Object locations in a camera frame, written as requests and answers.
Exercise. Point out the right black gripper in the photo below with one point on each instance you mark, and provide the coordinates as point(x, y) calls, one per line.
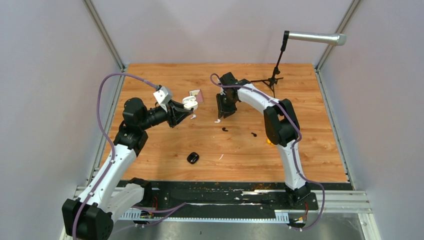
point(224, 111)

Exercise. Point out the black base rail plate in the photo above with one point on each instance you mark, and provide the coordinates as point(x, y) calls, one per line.
point(232, 201)

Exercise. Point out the pink card box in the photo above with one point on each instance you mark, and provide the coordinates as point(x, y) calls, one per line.
point(197, 93)

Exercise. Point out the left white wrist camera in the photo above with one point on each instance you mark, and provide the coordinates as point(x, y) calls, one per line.
point(163, 95)

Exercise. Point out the white earbud charging case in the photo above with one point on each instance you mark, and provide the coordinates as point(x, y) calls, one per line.
point(190, 103)

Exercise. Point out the black earbud charging case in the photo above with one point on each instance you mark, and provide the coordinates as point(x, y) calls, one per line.
point(193, 157)

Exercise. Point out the silver microphone tube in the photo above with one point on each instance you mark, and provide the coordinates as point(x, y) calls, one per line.
point(333, 39)

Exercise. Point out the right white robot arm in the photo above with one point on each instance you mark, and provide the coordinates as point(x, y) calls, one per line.
point(281, 127)

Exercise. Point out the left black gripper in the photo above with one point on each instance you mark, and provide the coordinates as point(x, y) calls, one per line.
point(175, 116)

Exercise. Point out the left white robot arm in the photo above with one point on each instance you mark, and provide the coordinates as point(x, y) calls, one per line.
point(92, 215)

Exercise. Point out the black tripod stand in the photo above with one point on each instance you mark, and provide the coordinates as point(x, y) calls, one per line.
point(273, 80)

